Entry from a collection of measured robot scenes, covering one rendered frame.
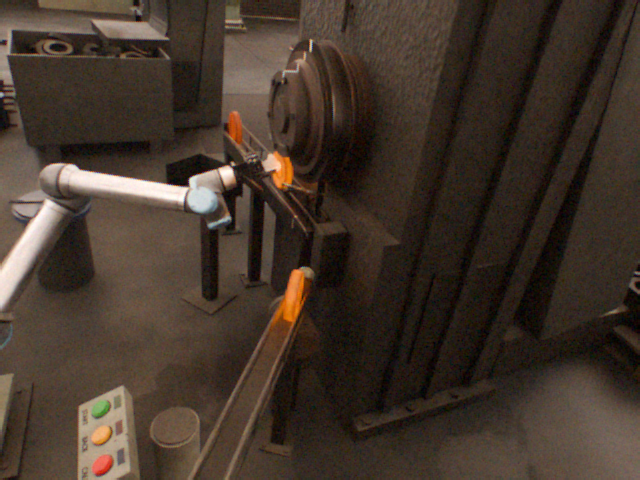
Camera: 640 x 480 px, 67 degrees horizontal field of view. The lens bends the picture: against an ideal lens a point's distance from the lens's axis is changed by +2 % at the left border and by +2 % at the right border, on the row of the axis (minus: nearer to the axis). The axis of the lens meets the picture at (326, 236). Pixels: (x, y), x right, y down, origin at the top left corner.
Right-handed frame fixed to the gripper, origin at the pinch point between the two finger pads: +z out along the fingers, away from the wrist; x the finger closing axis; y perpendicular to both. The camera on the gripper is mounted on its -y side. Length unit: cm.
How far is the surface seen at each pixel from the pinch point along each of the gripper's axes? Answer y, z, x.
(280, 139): 19.7, -2.8, -18.0
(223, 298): -75, -41, 22
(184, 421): -16, -59, -84
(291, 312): -7, -23, -71
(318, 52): 47, 13, -26
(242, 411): -4, -44, -97
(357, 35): 47, 29, -20
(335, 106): 36, 10, -41
